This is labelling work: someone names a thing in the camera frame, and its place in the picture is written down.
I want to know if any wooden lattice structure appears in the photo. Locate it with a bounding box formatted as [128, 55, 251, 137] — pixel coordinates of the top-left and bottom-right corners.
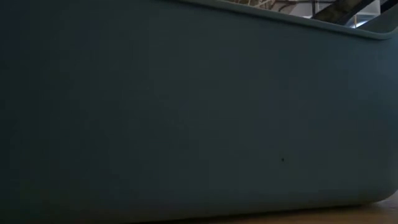
[231, 0, 298, 12]

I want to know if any dark blue plastic bin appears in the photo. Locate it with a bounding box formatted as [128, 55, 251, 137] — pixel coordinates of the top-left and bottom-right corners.
[0, 0, 398, 224]

